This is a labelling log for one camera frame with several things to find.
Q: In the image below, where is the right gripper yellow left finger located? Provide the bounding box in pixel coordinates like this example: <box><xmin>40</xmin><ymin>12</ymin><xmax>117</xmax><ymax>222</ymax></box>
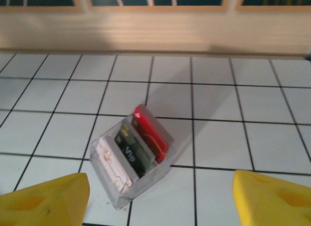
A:
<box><xmin>0</xmin><ymin>172</ymin><xmax>91</xmax><ymax>226</ymax></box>

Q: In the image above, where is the red and clear object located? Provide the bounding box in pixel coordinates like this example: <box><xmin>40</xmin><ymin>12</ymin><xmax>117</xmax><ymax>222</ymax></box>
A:
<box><xmin>132</xmin><ymin>104</ymin><xmax>170</xmax><ymax>164</ymax></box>

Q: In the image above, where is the white credit card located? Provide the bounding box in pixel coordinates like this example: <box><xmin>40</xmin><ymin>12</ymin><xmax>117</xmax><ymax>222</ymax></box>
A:
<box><xmin>96</xmin><ymin>137</ymin><xmax>133</xmax><ymax>194</ymax></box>

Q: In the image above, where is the clear acrylic card stand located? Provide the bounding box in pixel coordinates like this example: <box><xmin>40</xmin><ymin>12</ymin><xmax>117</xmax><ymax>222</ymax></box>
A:
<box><xmin>89</xmin><ymin>104</ymin><xmax>178</xmax><ymax>211</ymax></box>

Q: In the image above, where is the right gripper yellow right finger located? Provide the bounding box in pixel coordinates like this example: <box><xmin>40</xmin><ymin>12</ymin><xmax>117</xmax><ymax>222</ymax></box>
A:
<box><xmin>232</xmin><ymin>170</ymin><xmax>311</xmax><ymax>226</ymax></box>

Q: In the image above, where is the black VIP card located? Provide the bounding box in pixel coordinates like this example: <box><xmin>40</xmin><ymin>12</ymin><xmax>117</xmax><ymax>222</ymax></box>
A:
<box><xmin>114</xmin><ymin>122</ymin><xmax>156</xmax><ymax>179</ymax></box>

